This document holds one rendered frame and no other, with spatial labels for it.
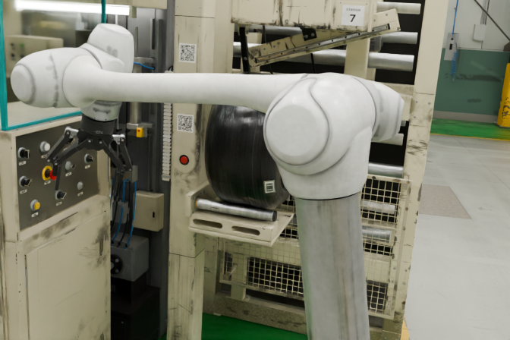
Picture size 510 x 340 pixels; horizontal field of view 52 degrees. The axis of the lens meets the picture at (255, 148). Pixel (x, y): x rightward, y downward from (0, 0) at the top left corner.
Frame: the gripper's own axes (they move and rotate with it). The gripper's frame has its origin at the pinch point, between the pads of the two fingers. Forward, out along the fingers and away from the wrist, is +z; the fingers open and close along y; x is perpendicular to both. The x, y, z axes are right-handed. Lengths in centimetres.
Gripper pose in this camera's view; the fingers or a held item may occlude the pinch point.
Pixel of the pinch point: (86, 186)
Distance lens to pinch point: 138.1
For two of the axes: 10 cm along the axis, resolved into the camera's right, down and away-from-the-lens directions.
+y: 9.2, 1.3, 3.7
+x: -2.6, -5.0, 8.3
